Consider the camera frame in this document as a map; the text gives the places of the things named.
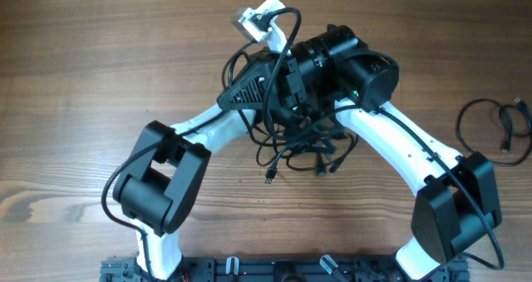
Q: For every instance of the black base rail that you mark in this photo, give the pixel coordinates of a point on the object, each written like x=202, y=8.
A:
x=359, y=268

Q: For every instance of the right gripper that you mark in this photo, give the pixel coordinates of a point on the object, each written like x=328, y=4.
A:
x=288, y=81

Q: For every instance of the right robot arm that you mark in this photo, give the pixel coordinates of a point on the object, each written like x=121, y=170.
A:
x=310, y=91

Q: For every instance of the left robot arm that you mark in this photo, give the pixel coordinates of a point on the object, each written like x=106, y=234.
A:
x=158, y=184

